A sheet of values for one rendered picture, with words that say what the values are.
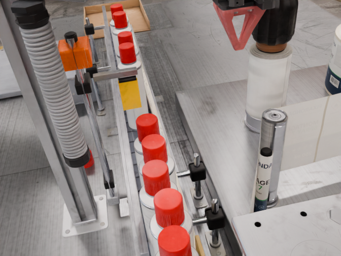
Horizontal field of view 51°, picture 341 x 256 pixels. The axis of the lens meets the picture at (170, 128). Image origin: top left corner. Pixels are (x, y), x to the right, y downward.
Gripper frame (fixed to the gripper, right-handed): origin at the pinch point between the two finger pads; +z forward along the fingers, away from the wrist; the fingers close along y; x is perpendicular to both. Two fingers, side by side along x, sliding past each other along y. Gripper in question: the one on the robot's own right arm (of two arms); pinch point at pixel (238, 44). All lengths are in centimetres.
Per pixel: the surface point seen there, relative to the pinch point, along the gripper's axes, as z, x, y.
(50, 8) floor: 107, 89, 415
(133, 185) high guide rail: 18.3, 20.3, -6.8
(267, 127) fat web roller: 9.3, -1.0, -10.0
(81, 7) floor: 108, 51, 401
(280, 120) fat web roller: 8.3, -2.9, -10.1
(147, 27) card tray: 30, 4, 93
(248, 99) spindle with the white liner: 19.1, -7.2, 12.3
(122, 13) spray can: 5.3, 15.6, 39.9
